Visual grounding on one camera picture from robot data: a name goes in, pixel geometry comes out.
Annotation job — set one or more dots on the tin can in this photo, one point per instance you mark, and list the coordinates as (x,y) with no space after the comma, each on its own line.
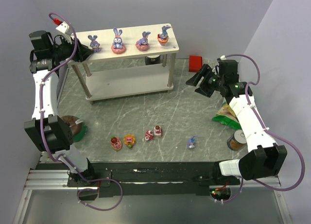
(237,140)

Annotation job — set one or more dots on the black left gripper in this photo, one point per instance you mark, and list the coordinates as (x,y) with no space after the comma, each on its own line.
(75,50)

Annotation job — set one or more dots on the strawberry cake toy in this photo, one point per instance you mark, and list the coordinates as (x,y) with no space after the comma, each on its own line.
(157,131)

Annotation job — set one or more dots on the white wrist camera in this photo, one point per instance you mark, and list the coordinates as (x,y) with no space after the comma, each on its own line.
(65,30)
(222,58)

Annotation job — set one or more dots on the pink white roll cake toy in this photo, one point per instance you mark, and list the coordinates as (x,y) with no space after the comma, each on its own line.
(149,135)

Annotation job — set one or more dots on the pink strawberry bear toy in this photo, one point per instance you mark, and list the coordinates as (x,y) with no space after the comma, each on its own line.
(116,143)

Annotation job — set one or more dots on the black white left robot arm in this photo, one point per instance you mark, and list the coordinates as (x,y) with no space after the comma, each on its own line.
(46,129)

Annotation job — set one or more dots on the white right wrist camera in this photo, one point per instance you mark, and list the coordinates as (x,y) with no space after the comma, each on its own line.
(222,58)

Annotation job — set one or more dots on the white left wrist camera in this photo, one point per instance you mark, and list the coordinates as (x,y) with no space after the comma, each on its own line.
(65,30)

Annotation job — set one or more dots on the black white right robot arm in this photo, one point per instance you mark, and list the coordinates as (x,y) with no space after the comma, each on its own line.
(265,157)

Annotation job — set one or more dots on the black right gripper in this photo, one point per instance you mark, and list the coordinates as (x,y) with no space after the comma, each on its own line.
(205,80)

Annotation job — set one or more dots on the red plastic block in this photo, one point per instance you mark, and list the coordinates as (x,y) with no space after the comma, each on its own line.
(195,63)

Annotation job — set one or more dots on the small purple bunny toy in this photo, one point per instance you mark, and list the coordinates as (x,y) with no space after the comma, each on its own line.
(191,142)

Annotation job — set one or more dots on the white two-tier wooden shelf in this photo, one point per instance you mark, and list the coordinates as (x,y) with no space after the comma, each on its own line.
(106,75)

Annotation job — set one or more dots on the green chips bag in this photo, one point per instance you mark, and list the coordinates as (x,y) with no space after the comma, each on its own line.
(227,117)

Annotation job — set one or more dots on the orange sunflower toy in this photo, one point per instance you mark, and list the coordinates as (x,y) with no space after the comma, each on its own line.
(129,141)

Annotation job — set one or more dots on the black jar behind shelf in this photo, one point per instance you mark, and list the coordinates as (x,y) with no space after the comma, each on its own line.
(153,59)

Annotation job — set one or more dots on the chocolate donut on green plate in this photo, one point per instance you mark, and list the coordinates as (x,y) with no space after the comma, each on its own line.
(77,126)

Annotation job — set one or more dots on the purple bunny with red bow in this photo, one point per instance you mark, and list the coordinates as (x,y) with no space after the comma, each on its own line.
(94,44)

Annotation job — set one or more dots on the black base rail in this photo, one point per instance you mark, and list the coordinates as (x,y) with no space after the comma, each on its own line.
(156,178)

